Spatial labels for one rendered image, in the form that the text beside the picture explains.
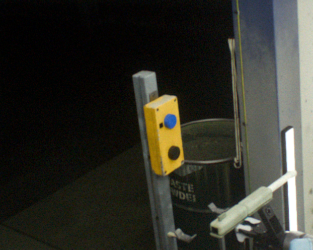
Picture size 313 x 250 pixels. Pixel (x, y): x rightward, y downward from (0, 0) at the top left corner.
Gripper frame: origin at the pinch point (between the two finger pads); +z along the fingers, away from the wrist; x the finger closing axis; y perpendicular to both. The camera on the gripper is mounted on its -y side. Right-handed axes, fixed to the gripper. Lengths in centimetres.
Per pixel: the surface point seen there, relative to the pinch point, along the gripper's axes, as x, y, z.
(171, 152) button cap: -3.3, -22.4, 22.1
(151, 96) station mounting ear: -2, -42, 29
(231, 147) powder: 99, 27, 71
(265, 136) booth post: 46.0, -10.0, 15.5
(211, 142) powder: 99, 27, 83
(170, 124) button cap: -2.5, -32.8, 21.8
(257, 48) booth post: 46, -46, 17
